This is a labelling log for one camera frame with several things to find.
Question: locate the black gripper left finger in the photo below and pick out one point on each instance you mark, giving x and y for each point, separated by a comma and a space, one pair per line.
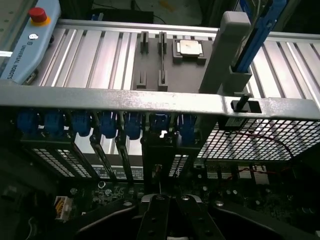
155, 220

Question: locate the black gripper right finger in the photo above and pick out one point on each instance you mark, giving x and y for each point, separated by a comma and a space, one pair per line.
197, 220

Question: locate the perforated slot cover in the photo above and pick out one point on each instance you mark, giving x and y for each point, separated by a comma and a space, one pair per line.
178, 165
75, 163
47, 161

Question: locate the green motherboard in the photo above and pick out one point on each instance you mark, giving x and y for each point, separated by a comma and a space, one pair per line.
250, 195

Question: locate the blue slot clip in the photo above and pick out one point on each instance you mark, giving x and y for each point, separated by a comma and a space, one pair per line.
159, 121
54, 123
81, 123
133, 126
187, 128
108, 125

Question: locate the white power connector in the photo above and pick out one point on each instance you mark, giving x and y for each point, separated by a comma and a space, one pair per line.
62, 207

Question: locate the black open PC case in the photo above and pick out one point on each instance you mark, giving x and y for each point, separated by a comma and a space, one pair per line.
125, 98

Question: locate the grey parts rack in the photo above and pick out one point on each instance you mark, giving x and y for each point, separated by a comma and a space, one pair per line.
153, 60

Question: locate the silver CPU chip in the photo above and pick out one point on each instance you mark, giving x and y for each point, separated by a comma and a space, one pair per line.
190, 47

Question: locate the black box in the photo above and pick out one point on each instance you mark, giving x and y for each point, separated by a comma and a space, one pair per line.
125, 16

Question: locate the grey teach pendant red button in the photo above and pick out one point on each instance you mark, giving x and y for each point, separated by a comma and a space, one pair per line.
25, 50

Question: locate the black case switch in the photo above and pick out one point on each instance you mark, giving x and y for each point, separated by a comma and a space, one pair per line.
241, 102

